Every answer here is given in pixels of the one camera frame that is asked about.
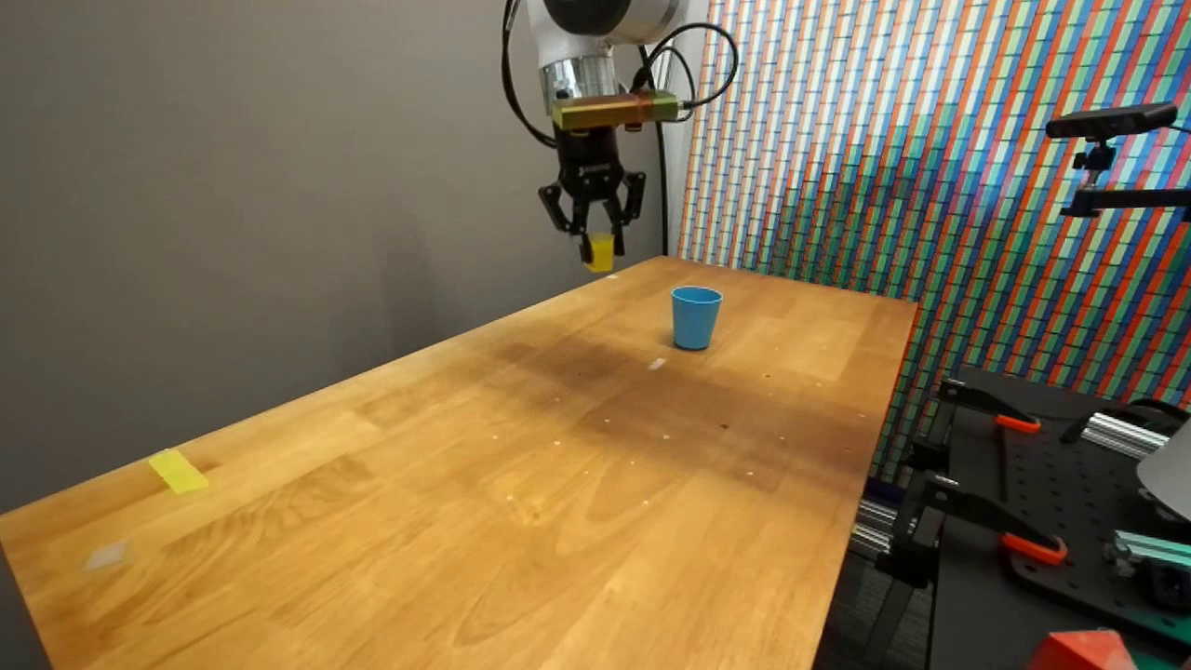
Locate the silver aluminium extrusion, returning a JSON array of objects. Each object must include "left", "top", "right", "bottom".
[{"left": 1074, "top": 409, "right": 1175, "bottom": 467}]

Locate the yellow cube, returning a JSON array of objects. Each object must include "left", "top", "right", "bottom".
[{"left": 583, "top": 231, "right": 621, "bottom": 279}]

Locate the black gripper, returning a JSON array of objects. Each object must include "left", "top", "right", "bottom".
[{"left": 537, "top": 122, "right": 652, "bottom": 269}]

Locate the yellow tape strip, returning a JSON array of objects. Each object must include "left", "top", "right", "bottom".
[{"left": 144, "top": 448, "right": 212, "bottom": 494}]

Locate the black clamp orange handle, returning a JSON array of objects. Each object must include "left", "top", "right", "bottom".
[
  {"left": 933, "top": 375, "right": 1045, "bottom": 442},
  {"left": 920, "top": 471, "right": 1073, "bottom": 573}
]

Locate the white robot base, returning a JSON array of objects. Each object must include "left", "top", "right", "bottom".
[{"left": 1136, "top": 417, "right": 1191, "bottom": 529}]

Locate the red block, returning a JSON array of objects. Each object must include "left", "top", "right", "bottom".
[{"left": 1022, "top": 624, "right": 1144, "bottom": 670}]

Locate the black perforated breadboard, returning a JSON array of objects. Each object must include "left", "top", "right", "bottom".
[{"left": 939, "top": 368, "right": 1191, "bottom": 648}]

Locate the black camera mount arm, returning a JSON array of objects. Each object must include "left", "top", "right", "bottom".
[{"left": 1058, "top": 139, "right": 1191, "bottom": 227}]

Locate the short silver extrusion end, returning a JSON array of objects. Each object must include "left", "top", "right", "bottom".
[{"left": 850, "top": 485, "right": 912, "bottom": 560}]

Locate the teal metal bar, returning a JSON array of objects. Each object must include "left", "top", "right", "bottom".
[{"left": 1104, "top": 525, "right": 1191, "bottom": 578}]

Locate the white vertical frame post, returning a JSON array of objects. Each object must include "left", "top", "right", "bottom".
[{"left": 659, "top": 21, "right": 713, "bottom": 264}]

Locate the black stereo camera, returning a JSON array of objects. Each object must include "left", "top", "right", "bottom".
[{"left": 1043, "top": 99, "right": 1178, "bottom": 144}]

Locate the black wall cable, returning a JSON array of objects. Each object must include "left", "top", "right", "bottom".
[{"left": 644, "top": 120, "right": 674, "bottom": 259}]

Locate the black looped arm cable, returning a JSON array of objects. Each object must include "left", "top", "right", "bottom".
[{"left": 633, "top": 19, "right": 746, "bottom": 128}]

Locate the blue plastic cup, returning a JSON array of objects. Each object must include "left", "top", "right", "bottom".
[{"left": 671, "top": 284, "right": 724, "bottom": 355}]

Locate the gold green wrist camera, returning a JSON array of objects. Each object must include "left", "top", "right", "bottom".
[{"left": 548, "top": 94, "right": 686, "bottom": 139}]

